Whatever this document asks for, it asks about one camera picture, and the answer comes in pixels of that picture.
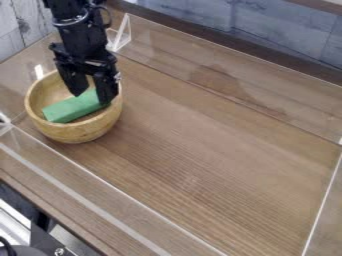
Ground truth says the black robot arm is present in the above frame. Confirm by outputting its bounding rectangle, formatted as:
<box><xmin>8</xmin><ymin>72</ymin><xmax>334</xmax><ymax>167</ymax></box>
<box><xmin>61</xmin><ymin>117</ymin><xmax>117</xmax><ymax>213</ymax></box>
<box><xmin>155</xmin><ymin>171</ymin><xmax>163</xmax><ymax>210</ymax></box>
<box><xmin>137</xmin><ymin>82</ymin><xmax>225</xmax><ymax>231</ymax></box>
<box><xmin>42</xmin><ymin>0</ymin><xmax>119</xmax><ymax>104</ymax></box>

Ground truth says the wooden bowl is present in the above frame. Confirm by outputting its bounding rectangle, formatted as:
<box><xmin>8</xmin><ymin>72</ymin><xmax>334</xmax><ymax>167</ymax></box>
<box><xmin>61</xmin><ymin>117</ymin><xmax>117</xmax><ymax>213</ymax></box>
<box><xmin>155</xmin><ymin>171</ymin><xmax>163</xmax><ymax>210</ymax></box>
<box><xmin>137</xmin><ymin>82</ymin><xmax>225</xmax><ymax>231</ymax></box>
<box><xmin>24</xmin><ymin>70</ymin><xmax>123</xmax><ymax>144</ymax></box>

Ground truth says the black cable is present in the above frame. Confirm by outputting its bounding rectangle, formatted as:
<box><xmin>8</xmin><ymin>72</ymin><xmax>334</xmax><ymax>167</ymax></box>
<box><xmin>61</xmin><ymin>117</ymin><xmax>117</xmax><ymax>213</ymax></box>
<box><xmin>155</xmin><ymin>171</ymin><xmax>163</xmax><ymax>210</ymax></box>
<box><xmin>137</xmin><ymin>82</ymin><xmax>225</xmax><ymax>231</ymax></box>
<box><xmin>0</xmin><ymin>235</ymin><xmax>18</xmax><ymax>256</ymax></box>

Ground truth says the green rectangular block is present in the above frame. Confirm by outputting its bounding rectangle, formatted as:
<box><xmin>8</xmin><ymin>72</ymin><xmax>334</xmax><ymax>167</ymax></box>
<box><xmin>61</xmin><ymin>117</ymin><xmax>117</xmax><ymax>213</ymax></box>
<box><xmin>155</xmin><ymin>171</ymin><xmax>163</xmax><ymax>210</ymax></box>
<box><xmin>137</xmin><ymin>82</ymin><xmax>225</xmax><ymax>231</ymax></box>
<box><xmin>41</xmin><ymin>89</ymin><xmax>106</xmax><ymax>123</ymax></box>

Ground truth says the black metal clamp bracket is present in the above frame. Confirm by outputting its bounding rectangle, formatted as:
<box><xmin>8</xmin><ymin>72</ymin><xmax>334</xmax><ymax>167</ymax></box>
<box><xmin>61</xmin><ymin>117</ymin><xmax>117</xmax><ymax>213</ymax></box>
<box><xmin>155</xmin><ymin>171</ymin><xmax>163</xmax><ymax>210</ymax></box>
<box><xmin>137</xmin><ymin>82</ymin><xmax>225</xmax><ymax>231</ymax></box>
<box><xmin>29</xmin><ymin>223</ymin><xmax>66</xmax><ymax>256</ymax></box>

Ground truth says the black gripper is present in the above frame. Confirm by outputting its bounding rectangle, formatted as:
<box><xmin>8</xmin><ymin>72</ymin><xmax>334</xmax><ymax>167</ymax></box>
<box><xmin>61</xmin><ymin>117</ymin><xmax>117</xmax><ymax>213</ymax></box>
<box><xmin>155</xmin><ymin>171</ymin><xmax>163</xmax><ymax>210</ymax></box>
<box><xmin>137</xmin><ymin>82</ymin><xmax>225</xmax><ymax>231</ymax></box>
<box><xmin>49</xmin><ymin>16</ymin><xmax>120</xmax><ymax>105</ymax></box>

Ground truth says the clear acrylic enclosure wall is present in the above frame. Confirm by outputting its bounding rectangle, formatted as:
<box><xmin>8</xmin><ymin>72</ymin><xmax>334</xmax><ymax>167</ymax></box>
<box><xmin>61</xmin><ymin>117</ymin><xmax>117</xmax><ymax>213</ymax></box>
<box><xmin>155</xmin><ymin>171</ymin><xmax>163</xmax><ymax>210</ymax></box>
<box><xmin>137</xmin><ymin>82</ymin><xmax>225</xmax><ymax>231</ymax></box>
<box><xmin>0</xmin><ymin>16</ymin><xmax>342</xmax><ymax>256</ymax></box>

